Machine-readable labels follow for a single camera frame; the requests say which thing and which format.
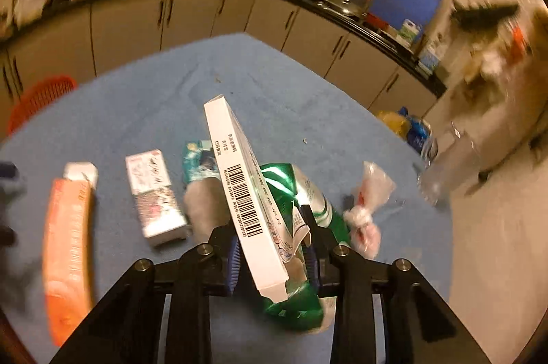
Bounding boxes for white and grey small box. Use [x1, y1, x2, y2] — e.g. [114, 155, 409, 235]
[125, 149, 192, 247]

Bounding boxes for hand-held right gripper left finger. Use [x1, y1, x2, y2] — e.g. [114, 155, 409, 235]
[49, 225, 241, 364]

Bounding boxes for clear plastic wrapper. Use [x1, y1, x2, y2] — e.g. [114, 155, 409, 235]
[342, 160, 398, 259]

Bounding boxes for blue and white container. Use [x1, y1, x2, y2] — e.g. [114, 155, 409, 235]
[417, 40, 444, 75]

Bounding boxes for white plastic bag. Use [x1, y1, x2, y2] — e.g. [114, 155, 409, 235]
[13, 0, 43, 26]

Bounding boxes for red plastic basket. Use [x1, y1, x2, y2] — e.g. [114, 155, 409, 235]
[6, 75, 78, 135]

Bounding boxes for green plastic bag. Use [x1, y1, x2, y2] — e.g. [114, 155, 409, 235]
[259, 162, 356, 335]

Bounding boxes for teal packet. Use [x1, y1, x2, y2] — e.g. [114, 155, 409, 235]
[182, 140, 221, 187]

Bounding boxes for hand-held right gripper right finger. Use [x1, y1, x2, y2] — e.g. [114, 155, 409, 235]
[297, 203, 493, 364]

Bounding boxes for pan with glass lid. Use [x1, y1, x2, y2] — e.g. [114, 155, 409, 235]
[325, 0, 369, 17]

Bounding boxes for orange cardboard box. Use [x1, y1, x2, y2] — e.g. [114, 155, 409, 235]
[42, 162, 99, 348]

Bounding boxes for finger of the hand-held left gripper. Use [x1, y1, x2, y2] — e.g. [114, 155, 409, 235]
[0, 161, 20, 181]

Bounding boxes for yellow and blue bag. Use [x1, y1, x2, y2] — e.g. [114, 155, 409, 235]
[377, 107, 433, 153]

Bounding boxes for white cardboard box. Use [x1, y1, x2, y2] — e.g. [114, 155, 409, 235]
[203, 94, 289, 303]

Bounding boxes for white and green jug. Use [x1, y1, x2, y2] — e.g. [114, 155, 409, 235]
[400, 19, 422, 43]

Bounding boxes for clear plastic bottle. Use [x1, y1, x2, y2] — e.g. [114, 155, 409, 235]
[417, 122, 484, 206]

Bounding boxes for beige kitchen cabinets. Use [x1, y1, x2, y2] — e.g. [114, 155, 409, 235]
[0, 0, 446, 120]

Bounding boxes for blue tablecloth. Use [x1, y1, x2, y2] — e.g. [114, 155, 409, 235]
[0, 32, 454, 364]

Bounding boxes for black wall rack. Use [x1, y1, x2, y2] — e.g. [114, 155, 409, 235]
[449, 0, 521, 33]

